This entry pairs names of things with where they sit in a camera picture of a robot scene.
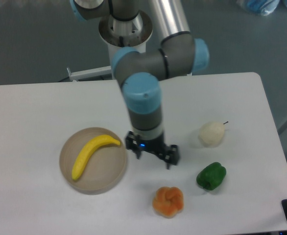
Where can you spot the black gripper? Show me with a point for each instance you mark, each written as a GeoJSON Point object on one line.
{"type": "Point", "coordinates": [167, 153]}

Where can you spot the yellow banana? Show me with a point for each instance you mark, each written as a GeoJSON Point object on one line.
{"type": "Point", "coordinates": [88, 150]}

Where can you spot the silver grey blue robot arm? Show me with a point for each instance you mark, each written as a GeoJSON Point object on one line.
{"type": "Point", "coordinates": [149, 50]}

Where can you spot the beige round plate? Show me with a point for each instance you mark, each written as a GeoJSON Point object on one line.
{"type": "Point", "coordinates": [104, 169]}

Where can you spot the orange knotted bread roll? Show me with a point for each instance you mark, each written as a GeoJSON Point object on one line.
{"type": "Point", "coordinates": [168, 201]}

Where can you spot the white pear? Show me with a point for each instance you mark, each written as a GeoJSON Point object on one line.
{"type": "Point", "coordinates": [212, 133]}

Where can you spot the green bell pepper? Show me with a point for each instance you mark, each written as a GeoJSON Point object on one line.
{"type": "Point", "coordinates": [211, 176]}

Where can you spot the blue plastic bag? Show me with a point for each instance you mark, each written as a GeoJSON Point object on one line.
{"type": "Point", "coordinates": [260, 7]}

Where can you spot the white pedestal support leg left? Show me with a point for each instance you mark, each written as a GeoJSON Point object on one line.
{"type": "Point", "coordinates": [89, 75]}

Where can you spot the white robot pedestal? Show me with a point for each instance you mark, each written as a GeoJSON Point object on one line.
{"type": "Point", "coordinates": [114, 49]}

